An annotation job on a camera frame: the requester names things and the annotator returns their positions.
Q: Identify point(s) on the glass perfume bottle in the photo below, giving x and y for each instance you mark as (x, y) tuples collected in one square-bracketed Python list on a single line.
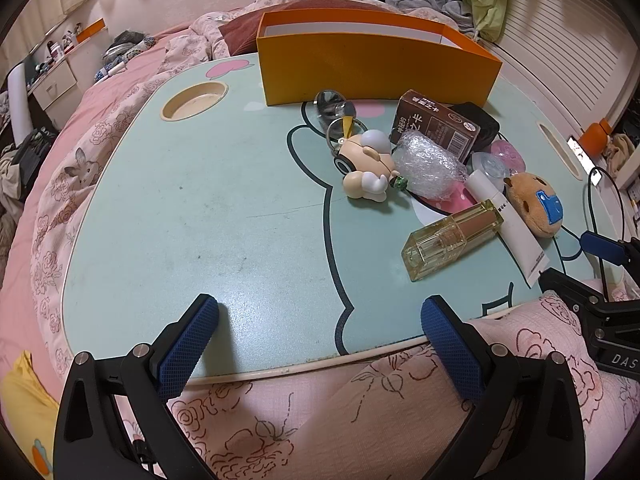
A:
[(443, 242)]

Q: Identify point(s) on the orange object by phone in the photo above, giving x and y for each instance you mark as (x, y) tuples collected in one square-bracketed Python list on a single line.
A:
[(595, 138)]

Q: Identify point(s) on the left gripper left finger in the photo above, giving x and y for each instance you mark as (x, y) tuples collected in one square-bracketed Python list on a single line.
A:
[(114, 421)]

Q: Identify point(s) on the bubble wrap bundle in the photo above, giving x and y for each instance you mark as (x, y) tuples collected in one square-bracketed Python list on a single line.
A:
[(431, 171)]

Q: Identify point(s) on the dark red pillow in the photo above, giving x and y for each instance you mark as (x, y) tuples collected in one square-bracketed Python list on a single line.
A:
[(240, 34)]

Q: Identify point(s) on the brown carton box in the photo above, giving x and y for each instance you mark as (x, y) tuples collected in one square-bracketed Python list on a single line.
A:
[(445, 127)]

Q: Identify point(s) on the pink round compact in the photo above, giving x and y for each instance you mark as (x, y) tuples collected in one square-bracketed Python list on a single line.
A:
[(509, 156)]

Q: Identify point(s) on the white drawer cabinet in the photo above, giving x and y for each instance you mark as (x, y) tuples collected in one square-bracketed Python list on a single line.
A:
[(53, 85)]

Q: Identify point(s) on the white cosmetic tube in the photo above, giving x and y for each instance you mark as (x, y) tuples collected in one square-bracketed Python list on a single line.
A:
[(523, 246)]

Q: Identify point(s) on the orange cardboard box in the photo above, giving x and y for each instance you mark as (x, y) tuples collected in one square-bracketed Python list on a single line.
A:
[(369, 55)]

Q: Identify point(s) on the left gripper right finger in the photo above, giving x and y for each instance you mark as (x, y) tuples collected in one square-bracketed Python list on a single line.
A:
[(524, 421)]

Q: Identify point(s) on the clear round container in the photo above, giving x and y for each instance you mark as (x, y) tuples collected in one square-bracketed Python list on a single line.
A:
[(490, 164)]

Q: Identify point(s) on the black wallet pouch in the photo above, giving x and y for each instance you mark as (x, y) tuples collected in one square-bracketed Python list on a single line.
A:
[(489, 127)]

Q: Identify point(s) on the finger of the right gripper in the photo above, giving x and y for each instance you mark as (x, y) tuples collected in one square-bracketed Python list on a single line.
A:
[(618, 252)]

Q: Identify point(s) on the brown bear plush keychain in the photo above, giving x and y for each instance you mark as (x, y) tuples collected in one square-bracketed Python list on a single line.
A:
[(534, 199)]

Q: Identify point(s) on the beige cartoon figurine toy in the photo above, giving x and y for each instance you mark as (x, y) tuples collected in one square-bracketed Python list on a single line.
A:
[(365, 160)]

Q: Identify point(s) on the white paper roll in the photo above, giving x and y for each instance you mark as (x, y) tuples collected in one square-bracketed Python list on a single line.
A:
[(21, 121)]

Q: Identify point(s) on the yellow cloth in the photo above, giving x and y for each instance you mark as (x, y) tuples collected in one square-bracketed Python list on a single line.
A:
[(30, 413)]

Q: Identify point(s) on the smartphone with lit screen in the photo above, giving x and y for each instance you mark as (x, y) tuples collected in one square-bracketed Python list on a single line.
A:
[(583, 158)]

